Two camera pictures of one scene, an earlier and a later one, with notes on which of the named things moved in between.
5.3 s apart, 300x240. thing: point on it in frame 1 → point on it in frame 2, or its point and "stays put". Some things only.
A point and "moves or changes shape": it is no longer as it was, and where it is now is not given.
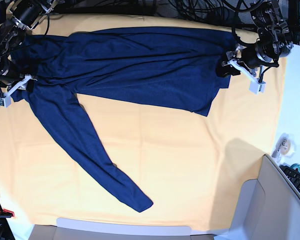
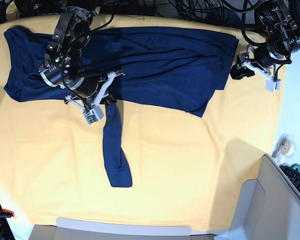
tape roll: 285,146 stays put
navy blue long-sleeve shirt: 175,67 moves or changes shape
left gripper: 27,83 → 101,96
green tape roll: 296,165 stays put
